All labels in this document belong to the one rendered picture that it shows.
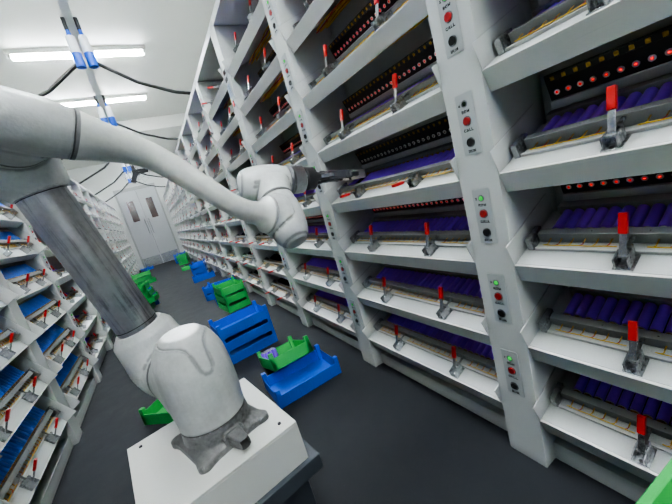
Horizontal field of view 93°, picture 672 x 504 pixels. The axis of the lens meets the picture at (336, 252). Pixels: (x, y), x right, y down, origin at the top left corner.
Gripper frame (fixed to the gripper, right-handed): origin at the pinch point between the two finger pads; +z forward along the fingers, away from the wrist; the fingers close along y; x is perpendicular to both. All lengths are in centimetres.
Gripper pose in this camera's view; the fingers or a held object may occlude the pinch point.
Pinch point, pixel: (354, 174)
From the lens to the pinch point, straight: 118.3
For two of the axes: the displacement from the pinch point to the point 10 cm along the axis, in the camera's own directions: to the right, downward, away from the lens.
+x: 1.4, 9.8, 1.3
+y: -5.1, -0.4, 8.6
